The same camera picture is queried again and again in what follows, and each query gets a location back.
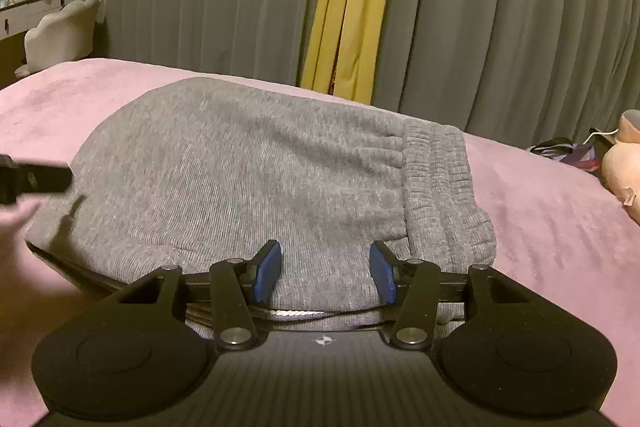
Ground white vanity desk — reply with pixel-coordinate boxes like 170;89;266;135
0;0;96;58

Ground white upholstered chair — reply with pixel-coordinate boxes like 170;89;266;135
14;0;102;78

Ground white cable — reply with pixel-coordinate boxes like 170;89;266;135
582;129;623;145

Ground dark striped cloth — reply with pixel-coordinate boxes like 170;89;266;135
525;137;601;172

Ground pale pink plush pillow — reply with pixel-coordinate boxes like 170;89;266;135
600;109;640;225

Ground yellow curtain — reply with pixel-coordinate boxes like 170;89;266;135
300;0;401;105

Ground pink blanket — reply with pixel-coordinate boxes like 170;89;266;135
0;57;640;423

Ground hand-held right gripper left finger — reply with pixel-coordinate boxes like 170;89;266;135
116;239;282;351

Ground grey pants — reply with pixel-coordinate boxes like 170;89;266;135
25;76;498;337

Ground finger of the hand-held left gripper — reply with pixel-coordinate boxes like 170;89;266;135
0;153;73;206

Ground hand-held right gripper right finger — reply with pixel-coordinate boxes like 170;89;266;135
368;240;527;351

